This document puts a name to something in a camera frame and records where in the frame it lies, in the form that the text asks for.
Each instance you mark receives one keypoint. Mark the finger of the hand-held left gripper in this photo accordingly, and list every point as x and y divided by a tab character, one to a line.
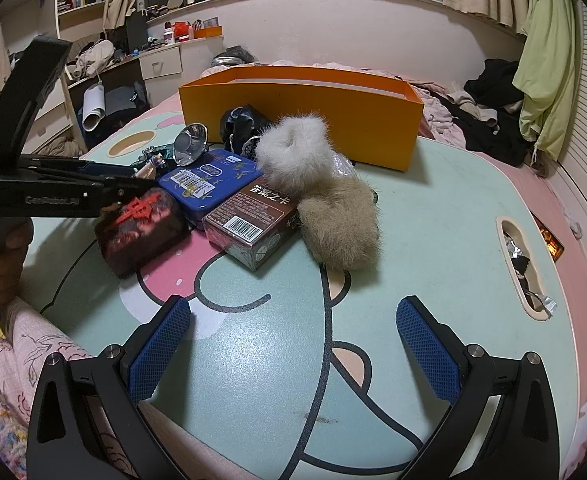
108	167
123	191

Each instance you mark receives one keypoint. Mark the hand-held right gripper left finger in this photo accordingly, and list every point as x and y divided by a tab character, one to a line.
161	355

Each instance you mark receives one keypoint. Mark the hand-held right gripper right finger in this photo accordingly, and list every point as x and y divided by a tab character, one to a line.
428	355

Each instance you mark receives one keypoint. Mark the dark red patterned pouch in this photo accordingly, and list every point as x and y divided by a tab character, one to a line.
138	240

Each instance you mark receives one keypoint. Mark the green toy car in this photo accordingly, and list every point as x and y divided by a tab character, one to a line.
188	142

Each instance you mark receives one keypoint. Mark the blue tin box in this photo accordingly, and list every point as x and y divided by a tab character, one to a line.
223	170

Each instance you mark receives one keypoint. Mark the brown card box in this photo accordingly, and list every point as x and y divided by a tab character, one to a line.
253	210

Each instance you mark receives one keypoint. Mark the black lace cloth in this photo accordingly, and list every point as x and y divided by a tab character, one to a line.
241	120

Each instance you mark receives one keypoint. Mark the beige fur scrunchie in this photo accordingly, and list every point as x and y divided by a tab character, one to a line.
338	225

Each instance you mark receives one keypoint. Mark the white fur scrunchie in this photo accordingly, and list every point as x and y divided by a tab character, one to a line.
293	160

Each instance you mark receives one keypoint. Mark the clear bubble wrap bag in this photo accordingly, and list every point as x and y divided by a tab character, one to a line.
344	166

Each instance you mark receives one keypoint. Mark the orange cardboard box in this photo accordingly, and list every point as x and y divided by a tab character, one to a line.
323	120

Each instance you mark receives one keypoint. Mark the red container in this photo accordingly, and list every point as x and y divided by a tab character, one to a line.
182	28

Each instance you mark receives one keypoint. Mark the person's left hand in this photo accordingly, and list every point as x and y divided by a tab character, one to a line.
3	275

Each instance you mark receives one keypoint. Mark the beige knit cloth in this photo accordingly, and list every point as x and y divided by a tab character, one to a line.
61	149

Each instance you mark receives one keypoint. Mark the white paper roll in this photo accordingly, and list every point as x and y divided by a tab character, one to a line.
93	107

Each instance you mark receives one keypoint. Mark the beige clothes heap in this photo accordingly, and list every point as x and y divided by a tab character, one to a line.
93	57

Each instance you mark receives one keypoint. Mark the white drawer cabinet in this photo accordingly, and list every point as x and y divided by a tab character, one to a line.
161	62

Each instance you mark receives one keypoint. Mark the silver foil wrapper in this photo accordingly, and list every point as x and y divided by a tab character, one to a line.
543	304

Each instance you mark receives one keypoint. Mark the small black object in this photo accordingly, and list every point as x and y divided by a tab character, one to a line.
521	265

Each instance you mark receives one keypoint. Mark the black monitor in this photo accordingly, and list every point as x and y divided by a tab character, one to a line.
136	30

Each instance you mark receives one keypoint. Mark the white jar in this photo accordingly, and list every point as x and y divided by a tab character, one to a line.
168	36

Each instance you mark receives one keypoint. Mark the small orange box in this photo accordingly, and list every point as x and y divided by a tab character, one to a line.
207	32

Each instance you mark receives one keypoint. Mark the grey crumpled bag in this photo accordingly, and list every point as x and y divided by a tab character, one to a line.
233	56

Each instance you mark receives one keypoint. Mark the white bookshelf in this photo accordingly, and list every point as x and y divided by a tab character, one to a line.
81	0

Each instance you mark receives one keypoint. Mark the round beige mirror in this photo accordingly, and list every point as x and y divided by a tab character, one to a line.
175	0

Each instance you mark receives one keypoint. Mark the black clothes pile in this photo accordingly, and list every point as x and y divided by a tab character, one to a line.
493	77

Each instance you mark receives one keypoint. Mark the light green hanging garment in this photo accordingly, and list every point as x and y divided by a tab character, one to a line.
543	60

